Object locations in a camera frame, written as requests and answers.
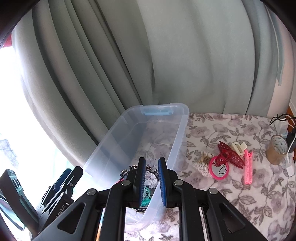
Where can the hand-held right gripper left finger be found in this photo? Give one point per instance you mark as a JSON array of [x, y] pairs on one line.
[[139, 183]]

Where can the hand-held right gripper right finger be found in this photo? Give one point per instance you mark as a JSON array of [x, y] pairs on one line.
[[162, 185]]

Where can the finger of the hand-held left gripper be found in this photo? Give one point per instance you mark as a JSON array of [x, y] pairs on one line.
[[63, 177], [76, 176]]

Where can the teal hair clip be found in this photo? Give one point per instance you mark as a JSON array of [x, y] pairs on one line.
[[146, 197]]

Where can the black beaded headband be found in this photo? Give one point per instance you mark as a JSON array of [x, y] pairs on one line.
[[126, 172]]

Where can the clear plastic storage container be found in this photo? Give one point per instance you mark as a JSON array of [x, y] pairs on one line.
[[175, 139]]

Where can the pink round hand mirror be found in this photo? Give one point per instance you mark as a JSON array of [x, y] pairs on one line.
[[211, 170]]

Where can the red hair claw clip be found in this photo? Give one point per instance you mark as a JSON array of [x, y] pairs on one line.
[[233, 157]]

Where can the cream hair claw clip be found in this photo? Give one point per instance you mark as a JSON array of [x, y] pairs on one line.
[[238, 148]]

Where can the pink hair roller comb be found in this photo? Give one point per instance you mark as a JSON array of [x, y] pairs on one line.
[[248, 169]]

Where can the bundle of cotton swabs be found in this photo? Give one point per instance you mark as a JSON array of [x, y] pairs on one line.
[[203, 164]]

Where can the floral print table cloth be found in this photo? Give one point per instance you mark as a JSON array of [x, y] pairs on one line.
[[231, 197]]

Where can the brown packing tape roll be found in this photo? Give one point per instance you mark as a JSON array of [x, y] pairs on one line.
[[275, 153]]

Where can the pale green curtain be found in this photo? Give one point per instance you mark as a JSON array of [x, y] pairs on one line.
[[185, 58]]

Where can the white plug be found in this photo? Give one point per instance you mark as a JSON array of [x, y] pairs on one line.
[[291, 166]]

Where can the black power adapter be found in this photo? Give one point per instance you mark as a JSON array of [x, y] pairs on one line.
[[291, 139]]

